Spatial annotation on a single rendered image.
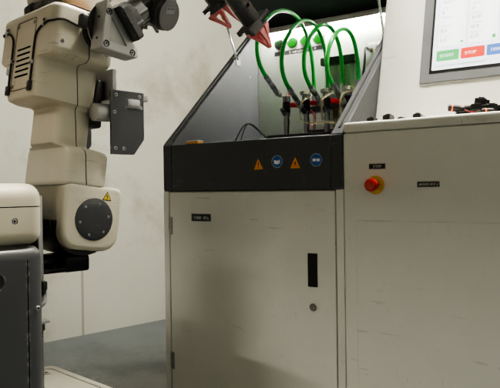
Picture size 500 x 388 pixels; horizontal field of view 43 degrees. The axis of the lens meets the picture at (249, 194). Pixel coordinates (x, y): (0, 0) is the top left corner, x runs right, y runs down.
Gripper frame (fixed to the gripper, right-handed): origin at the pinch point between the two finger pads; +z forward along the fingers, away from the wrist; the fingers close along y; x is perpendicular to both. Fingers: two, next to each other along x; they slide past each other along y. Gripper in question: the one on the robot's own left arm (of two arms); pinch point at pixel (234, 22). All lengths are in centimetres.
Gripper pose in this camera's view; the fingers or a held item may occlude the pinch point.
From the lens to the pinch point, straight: 214.0
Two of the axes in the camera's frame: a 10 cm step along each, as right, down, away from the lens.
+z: 6.4, 6.8, 3.6
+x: -3.9, 6.8, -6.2
